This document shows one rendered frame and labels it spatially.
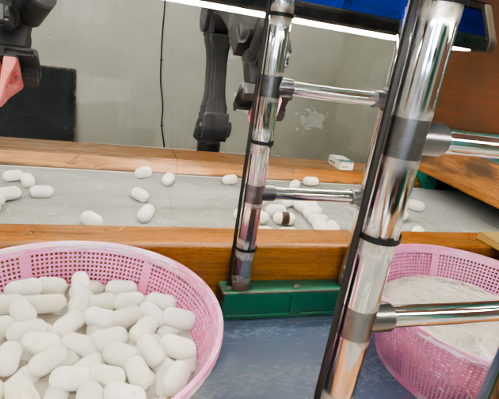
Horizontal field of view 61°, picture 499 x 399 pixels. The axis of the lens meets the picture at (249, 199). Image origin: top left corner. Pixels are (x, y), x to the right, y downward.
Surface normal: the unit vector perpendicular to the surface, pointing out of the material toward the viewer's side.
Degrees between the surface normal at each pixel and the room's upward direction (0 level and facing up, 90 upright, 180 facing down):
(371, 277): 90
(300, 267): 90
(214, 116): 80
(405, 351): 108
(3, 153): 45
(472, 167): 67
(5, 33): 40
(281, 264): 90
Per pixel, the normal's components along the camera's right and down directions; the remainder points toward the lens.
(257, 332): 0.14, -0.94
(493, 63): -0.95, -0.04
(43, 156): 0.29, -0.41
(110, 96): 0.30, 0.35
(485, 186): -0.81, -0.42
